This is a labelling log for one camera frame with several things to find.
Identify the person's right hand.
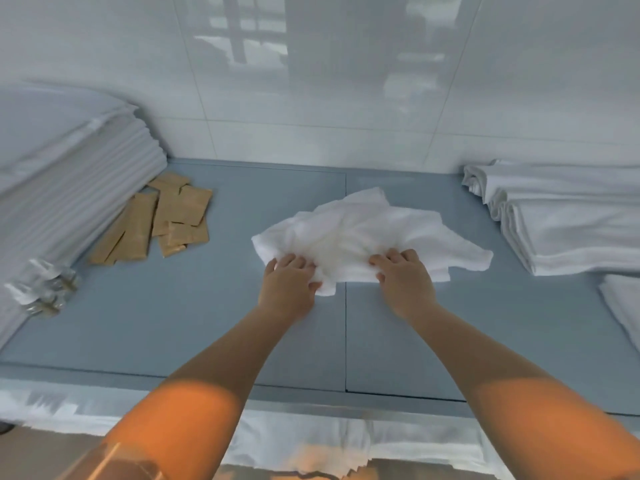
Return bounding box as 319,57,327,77
369,248,438,321

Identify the white towel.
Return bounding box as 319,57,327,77
461,160,640,221
598,274,640,353
251,187,494,297
499,199,640,277

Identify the person's left forearm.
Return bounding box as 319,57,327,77
54,304,312,480

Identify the folded white towel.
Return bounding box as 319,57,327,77
461,160,640,221
499,199,640,277
598,274,640,353

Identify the stack of folded white sheets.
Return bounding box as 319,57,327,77
0,84,168,351

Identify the clear plastic wrapped packet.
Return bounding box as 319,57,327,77
5,282,68,319
26,259,81,294

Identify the pile of brown paper packets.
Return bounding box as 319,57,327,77
89,172,214,267

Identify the person's right forearm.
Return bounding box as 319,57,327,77
403,302,640,480

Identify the person's left hand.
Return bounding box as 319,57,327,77
257,253,324,321

